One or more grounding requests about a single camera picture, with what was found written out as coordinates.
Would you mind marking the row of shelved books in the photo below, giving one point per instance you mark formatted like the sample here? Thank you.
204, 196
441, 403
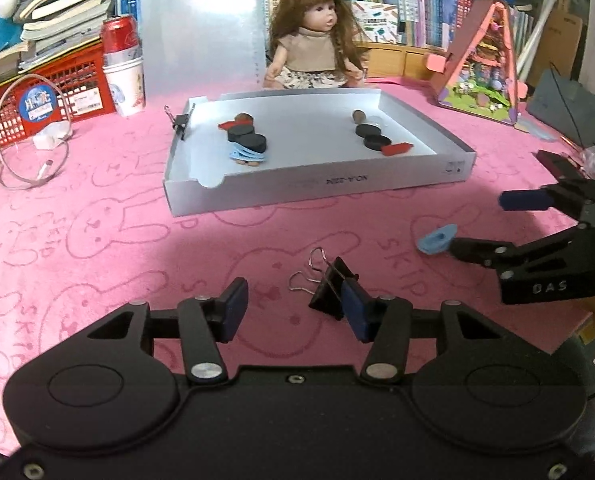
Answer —
427, 5

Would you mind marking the clear plastic lid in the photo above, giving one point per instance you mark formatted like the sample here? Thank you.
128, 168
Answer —
377, 123

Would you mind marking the grey pouch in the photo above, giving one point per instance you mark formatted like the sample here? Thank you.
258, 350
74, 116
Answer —
562, 105

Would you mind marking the white plastic pipes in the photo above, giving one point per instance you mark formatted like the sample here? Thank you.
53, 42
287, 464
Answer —
532, 45

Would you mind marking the red plastic basket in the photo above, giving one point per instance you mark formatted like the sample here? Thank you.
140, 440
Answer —
87, 80

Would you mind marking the white cardboard box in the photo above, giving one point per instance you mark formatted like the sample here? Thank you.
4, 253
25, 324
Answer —
317, 130

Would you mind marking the wooden drawer unit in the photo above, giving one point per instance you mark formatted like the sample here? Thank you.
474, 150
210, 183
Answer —
392, 60

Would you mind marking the black binder clip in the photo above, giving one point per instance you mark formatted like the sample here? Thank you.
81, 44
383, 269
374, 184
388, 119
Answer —
327, 287

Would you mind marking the small black puck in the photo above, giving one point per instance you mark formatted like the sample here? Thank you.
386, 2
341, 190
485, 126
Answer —
255, 143
241, 133

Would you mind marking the translucent plastic sheet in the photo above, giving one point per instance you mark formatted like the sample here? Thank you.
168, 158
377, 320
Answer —
197, 35

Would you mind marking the blue and white plush toy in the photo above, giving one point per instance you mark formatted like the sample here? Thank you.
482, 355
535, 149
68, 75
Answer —
2, 30

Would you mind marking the stack of worn books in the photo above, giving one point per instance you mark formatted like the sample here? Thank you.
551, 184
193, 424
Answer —
62, 5

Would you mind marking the white paper cup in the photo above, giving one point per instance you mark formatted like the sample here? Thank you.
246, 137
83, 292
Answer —
125, 87

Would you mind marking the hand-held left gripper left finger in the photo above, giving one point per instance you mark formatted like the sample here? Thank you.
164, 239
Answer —
235, 307

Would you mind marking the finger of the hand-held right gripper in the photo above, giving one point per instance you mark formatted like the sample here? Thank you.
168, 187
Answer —
525, 201
482, 251

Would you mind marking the brown cardboard panel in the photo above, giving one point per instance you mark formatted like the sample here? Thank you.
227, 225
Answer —
562, 40

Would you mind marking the small binder clip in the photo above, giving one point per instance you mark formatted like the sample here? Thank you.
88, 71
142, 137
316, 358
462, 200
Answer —
181, 122

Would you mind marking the long-haired doll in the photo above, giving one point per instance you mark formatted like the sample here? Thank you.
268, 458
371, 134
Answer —
307, 45

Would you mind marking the triangular toy house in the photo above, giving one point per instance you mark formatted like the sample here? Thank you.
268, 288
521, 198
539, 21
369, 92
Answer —
482, 75

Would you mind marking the red soda can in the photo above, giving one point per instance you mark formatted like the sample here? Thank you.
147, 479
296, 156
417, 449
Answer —
120, 35

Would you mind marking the colourful printed box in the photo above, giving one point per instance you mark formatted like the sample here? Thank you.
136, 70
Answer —
377, 22

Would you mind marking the pink rabbit print blanket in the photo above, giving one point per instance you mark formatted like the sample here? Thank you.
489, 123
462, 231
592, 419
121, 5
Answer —
102, 240

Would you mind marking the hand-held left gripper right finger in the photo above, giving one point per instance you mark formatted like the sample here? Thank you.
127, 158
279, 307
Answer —
355, 310

